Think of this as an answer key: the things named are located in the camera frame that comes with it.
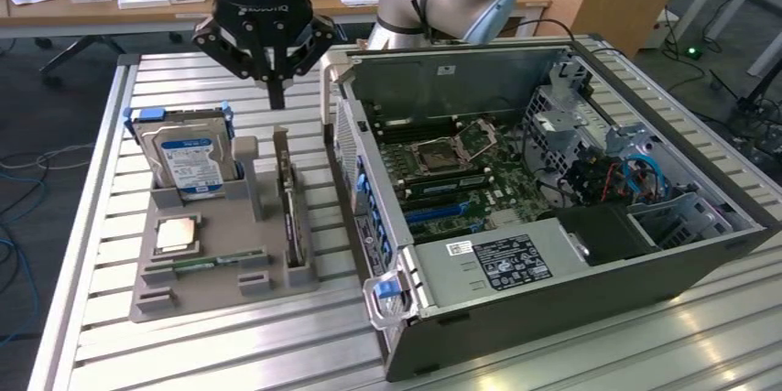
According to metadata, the graphics card with metal bracket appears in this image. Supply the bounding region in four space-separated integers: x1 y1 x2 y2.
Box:
270 125 311 269

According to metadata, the flat white box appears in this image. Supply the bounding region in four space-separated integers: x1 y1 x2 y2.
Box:
115 0 172 11

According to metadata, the black RAM slot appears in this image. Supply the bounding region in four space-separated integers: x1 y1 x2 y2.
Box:
377 121 458 135
382 132 461 146
374 115 457 129
379 126 459 140

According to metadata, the hard disk with blue carrier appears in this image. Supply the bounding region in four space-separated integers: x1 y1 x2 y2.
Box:
123 103 238 202

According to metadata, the black chair base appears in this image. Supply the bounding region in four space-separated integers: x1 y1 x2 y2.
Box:
34 33 134 88

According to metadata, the CPU socket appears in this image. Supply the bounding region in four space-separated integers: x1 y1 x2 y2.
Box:
410 137 477 177

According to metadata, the metal socket cover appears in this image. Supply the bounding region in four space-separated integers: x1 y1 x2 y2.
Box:
453 115 501 155

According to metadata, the green RAM stick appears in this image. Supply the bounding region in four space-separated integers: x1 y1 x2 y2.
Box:
144 248 266 271
406 174 490 195

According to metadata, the black long expansion slot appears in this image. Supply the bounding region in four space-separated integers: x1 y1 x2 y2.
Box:
402 193 459 212

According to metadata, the grey parts rack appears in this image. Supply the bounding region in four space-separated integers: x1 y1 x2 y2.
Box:
127 134 322 324

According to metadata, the CPU chip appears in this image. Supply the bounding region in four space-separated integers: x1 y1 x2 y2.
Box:
152 218 198 255

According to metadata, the blue expansion slot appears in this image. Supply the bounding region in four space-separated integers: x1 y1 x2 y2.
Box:
407 201 466 223

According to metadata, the green motherboard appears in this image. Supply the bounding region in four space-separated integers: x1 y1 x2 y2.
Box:
365 109 586 245

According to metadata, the perforated metal drive cage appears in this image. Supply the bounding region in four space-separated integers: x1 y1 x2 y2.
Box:
522 83 615 172

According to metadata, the grey power supply unit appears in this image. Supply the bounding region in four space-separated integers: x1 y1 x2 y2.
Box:
402 219 598 310

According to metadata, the white control box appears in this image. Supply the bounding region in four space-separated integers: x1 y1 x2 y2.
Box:
646 5 684 51

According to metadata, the open grey PC case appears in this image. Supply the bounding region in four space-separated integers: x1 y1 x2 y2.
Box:
319 35 782 384

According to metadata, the metal disk bay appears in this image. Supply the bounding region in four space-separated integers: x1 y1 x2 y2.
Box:
626 191 734 250

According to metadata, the black tripod stand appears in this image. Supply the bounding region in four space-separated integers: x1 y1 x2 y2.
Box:
730 56 782 145

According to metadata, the white floor cable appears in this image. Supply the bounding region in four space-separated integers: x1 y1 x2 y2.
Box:
0 143 96 172

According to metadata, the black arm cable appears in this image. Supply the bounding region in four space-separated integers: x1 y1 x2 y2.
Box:
517 18 630 60

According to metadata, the black disk power wire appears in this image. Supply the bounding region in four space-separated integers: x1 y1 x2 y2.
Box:
571 157 630 207

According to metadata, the silver metal bay bracket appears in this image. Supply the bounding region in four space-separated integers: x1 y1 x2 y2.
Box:
603 123 667 168

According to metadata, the blue disk data wire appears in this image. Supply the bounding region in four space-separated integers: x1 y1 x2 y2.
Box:
626 152 674 202

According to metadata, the blue floor cable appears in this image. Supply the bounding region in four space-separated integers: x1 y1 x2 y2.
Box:
0 169 48 349

